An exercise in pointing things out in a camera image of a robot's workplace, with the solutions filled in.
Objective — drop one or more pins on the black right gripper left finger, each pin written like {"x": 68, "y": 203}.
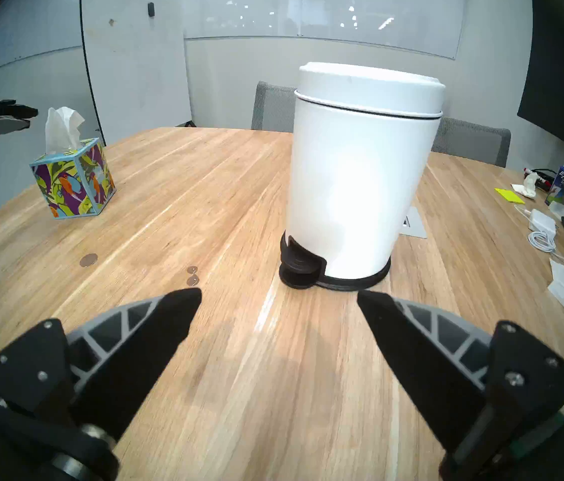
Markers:
{"x": 136, "y": 359}

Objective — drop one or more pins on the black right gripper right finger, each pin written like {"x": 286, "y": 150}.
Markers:
{"x": 422, "y": 359}

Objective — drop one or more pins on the colourful leaf print tissue box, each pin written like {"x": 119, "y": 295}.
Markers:
{"x": 74, "y": 184}

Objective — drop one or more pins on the small crumpled white tissue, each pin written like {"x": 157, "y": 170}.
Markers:
{"x": 527, "y": 187}

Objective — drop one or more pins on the round dark liquid puddle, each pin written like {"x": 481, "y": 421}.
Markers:
{"x": 88, "y": 260}

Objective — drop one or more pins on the mobile whiteboard on stand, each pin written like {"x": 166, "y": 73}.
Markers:
{"x": 131, "y": 69}

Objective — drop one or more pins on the grey table power outlet plate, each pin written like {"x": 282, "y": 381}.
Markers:
{"x": 414, "y": 224}

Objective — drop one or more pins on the white power adapter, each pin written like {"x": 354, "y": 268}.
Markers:
{"x": 542, "y": 220}

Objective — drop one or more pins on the white pedal trash bin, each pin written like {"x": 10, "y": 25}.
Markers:
{"x": 362, "y": 184}

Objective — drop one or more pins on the yellow sticky note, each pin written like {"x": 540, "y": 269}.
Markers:
{"x": 509, "y": 195}

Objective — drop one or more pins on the red and black marker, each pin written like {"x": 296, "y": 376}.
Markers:
{"x": 542, "y": 177}

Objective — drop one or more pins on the grey fabric back chair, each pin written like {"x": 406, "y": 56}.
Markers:
{"x": 472, "y": 142}

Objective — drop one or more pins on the whiteboard cleaner spray bottle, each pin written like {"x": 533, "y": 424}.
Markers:
{"x": 559, "y": 182}

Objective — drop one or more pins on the grey mesh back chair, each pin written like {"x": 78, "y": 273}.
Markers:
{"x": 272, "y": 109}

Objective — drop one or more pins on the wide glass wall whiteboard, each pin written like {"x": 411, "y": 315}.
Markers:
{"x": 312, "y": 14}

